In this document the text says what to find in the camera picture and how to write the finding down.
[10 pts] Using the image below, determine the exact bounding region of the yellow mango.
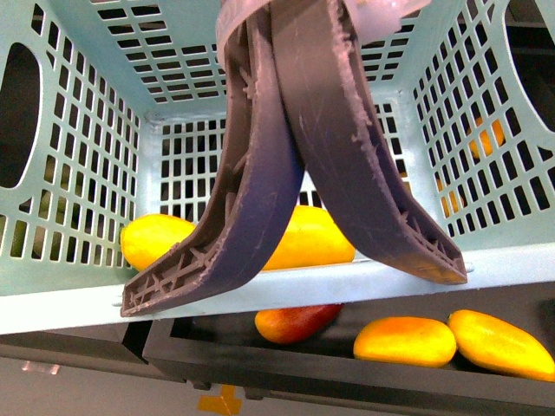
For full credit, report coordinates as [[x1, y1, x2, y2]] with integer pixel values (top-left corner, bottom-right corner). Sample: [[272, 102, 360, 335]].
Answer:
[[353, 316, 457, 367], [447, 309, 554, 382], [120, 205, 356, 272]]

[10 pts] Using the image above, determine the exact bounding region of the light blue plastic basket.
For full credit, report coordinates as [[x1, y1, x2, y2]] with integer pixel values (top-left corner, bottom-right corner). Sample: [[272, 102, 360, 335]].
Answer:
[[1, 1, 554, 335]]

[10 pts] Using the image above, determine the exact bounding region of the red orange mango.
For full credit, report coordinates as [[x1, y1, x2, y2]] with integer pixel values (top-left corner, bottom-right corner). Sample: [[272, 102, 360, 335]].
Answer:
[[254, 303, 343, 345]]

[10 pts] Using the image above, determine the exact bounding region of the yellow mango on shelf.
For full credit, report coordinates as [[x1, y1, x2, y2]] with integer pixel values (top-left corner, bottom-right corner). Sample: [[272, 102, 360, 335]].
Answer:
[[353, 316, 457, 367]]

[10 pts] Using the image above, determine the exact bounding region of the black fruit display shelf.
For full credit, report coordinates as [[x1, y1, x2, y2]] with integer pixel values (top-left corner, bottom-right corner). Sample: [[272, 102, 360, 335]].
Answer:
[[1, 304, 554, 415]]

